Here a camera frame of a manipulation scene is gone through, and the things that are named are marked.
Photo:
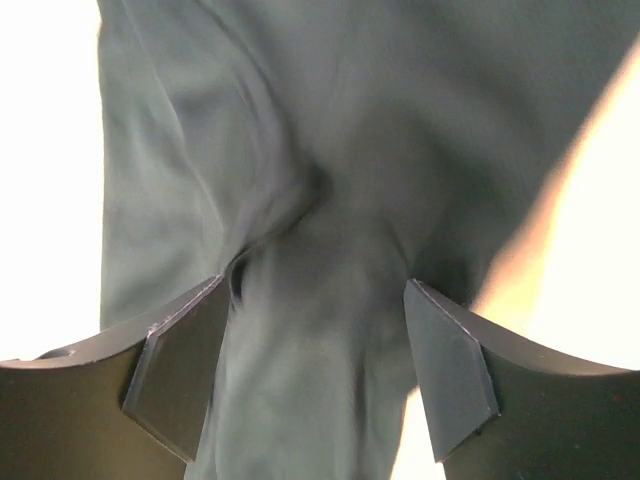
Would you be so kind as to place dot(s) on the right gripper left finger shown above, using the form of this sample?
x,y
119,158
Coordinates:
x,y
127,403

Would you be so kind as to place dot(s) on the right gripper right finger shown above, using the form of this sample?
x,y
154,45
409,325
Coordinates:
x,y
500,406

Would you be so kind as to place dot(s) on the black t shirt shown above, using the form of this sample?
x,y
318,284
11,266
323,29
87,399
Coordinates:
x,y
320,154

